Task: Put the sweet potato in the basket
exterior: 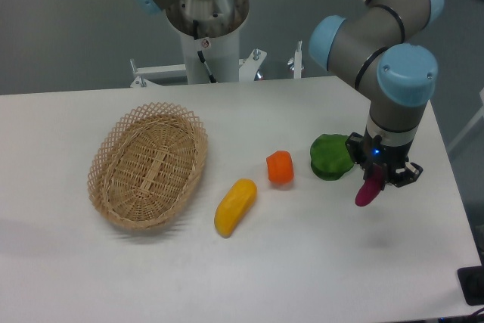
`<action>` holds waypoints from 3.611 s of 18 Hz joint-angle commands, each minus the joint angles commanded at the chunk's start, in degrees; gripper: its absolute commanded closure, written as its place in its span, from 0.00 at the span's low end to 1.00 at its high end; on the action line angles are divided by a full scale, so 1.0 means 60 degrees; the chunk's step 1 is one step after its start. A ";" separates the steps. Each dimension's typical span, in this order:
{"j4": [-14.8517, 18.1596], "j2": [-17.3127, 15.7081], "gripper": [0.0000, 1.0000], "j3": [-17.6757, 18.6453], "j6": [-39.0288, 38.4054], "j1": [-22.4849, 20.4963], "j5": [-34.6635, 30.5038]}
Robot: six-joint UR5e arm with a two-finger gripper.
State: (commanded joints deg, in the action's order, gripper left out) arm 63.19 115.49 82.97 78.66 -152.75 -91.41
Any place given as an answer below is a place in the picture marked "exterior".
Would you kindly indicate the purple sweet potato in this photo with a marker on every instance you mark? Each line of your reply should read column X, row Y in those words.
column 368, row 192

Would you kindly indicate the orange toy pepper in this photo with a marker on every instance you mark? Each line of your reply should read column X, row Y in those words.
column 280, row 167

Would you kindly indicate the yellow toy vegetable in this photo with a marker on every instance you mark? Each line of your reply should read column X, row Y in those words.
column 234, row 206

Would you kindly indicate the woven wicker basket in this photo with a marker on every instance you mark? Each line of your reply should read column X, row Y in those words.
column 148, row 166

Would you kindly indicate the black device at edge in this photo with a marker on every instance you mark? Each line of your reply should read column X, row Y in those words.
column 471, row 281

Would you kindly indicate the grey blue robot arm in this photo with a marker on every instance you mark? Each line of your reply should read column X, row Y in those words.
column 371, row 54

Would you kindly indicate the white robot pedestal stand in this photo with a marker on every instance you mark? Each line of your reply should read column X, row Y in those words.
column 209, row 32

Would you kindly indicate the green toy cabbage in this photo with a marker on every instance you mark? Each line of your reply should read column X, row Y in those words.
column 330, row 159

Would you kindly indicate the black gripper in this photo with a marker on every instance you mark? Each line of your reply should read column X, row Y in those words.
column 392, row 162

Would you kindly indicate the white frame at right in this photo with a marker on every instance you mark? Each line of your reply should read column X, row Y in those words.
column 467, row 129

